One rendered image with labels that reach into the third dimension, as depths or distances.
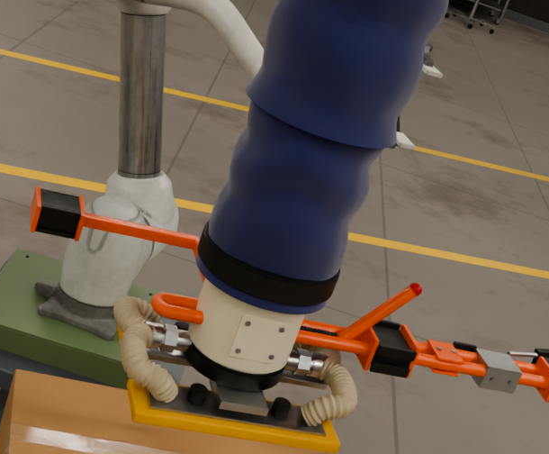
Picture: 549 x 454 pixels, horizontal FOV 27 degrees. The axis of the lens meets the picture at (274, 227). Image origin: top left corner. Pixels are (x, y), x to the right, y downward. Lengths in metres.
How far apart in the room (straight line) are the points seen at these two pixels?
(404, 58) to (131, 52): 1.08
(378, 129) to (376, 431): 2.70
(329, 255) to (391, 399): 2.82
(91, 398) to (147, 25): 0.89
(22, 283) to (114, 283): 0.26
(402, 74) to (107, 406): 0.83
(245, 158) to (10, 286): 1.08
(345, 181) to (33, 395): 0.71
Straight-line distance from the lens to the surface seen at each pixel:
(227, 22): 2.32
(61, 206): 1.96
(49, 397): 2.03
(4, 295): 2.59
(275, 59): 1.63
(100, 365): 2.46
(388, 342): 1.90
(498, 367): 1.99
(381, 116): 1.62
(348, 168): 1.64
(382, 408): 4.40
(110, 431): 1.99
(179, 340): 1.81
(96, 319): 2.53
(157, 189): 2.62
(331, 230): 1.68
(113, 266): 2.47
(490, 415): 4.71
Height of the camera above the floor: 2.04
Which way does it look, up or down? 21 degrees down
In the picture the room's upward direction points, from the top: 20 degrees clockwise
